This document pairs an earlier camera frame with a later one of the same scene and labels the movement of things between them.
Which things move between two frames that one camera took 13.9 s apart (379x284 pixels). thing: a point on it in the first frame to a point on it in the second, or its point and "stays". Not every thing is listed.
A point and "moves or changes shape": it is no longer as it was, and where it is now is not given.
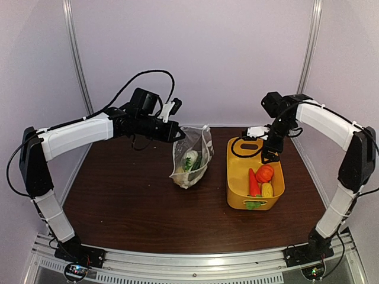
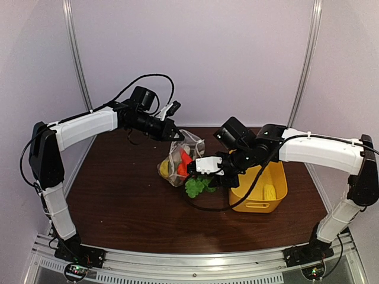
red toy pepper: (254, 189) to (182, 168)
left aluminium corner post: (79, 58) stays
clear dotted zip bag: (191, 155) moves or changes shape
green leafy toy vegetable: (251, 205) to (193, 187)
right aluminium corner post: (310, 47) stays
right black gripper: (266, 153) to (233, 181)
